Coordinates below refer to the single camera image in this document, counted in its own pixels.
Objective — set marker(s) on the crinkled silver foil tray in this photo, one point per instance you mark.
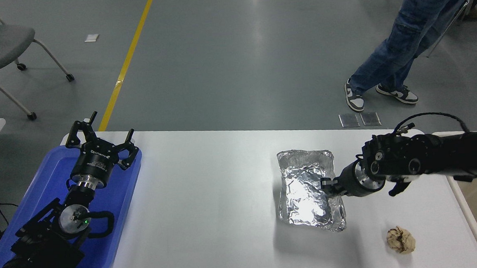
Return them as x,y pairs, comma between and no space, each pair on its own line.
304,196

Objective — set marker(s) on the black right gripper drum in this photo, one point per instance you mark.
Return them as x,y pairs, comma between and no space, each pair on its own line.
347,181

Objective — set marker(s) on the person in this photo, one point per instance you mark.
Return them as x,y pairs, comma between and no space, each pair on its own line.
414,28

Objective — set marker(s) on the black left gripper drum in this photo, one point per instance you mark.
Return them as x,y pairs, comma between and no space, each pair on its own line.
93,163

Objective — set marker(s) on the metal floor plate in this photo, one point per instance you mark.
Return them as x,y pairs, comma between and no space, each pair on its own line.
371,119
348,120

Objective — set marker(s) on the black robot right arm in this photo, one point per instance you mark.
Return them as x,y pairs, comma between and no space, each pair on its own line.
450,150

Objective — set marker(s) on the crumpled tan paper ball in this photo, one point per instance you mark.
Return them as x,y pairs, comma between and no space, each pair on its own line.
401,241

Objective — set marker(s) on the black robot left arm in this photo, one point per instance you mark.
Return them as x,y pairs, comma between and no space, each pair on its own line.
42,249

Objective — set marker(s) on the blue plastic tray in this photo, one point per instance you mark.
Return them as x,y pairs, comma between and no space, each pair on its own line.
118,199

